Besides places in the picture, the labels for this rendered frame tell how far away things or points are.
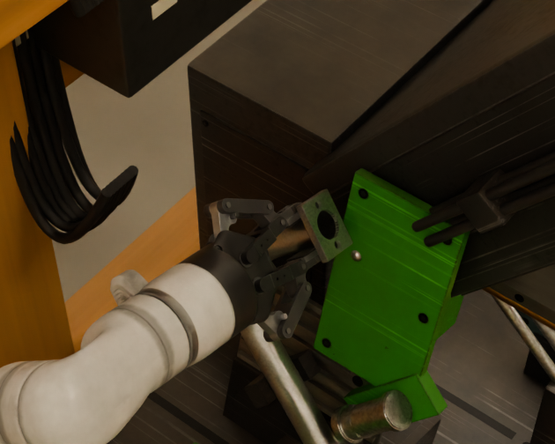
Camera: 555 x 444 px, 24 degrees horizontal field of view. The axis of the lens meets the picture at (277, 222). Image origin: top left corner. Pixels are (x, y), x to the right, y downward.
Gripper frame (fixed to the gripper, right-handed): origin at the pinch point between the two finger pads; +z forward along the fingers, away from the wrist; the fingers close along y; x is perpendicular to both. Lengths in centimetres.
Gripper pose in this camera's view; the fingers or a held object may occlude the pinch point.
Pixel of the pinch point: (300, 235)
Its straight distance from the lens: 113.9
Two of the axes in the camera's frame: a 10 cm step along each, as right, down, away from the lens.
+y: -4.2, -9.0, -1.4
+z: 6.0, -3.9, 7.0
